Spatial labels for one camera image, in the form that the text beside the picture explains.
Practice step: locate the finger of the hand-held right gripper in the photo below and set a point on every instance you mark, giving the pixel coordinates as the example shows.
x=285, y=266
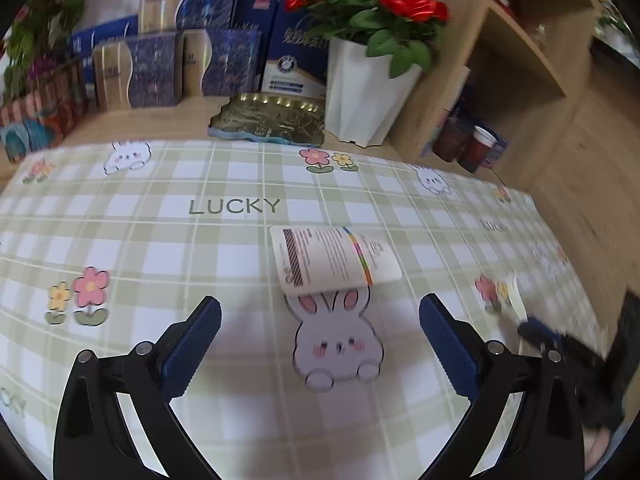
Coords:
x=540, y=332

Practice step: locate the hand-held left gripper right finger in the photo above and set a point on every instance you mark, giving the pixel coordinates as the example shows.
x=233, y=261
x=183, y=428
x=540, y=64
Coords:
x=447, y=345

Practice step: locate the brick pattern box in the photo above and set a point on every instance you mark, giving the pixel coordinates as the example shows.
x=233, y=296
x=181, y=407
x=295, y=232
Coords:
x=40, y=115

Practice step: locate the navy box with white label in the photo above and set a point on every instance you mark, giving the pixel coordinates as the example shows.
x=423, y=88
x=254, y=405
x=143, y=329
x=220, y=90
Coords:
x=295, y=40

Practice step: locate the navy blue box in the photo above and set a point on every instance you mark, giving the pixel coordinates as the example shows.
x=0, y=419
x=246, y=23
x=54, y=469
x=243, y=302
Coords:
x=85, y=45
x=252, y=10

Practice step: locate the white paper strip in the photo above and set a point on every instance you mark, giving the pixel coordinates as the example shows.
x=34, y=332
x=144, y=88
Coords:
x=515, y=300

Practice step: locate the gold embossed tray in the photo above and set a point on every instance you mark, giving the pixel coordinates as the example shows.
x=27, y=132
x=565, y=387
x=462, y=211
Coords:
x=265, y=120

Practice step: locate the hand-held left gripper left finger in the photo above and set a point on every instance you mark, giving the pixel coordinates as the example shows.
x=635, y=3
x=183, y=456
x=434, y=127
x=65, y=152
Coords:
x=192, y=345

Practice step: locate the wooden shelf unit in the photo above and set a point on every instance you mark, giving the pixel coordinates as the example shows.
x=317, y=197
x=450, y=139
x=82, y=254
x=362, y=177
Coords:
x=520, y=50

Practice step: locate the person's right hand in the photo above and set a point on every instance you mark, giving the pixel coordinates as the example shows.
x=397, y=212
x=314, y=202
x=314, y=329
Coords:
x=600, y=447

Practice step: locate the small blue box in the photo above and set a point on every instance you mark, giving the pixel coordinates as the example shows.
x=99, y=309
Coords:
x=500, y=155

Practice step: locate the folding table with plaid cloth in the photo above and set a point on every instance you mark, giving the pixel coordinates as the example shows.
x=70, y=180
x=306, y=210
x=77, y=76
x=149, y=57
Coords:
x=150, y=260

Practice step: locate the white printed paper packet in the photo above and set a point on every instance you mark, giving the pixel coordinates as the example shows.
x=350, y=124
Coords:
x=330, y=255

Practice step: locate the pink flower plant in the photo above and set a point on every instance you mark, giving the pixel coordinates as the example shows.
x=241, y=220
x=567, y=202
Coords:
x=45, y=25

